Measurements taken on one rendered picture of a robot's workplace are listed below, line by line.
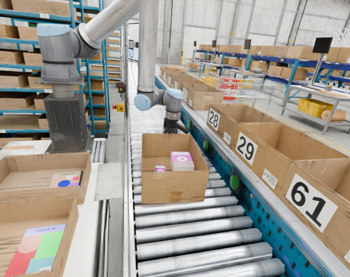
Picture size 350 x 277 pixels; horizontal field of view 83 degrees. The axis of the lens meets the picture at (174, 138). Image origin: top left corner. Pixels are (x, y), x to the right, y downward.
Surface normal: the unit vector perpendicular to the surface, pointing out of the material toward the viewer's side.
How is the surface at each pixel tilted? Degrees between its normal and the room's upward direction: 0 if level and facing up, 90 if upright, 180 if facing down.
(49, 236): 0
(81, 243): 0
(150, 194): 90
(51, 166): 88
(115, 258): 0
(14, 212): 89
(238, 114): 89
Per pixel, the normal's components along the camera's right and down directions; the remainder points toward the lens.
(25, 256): 0.08, -0.90
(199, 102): 0.21, 0.44
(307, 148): -0.97, 0.01
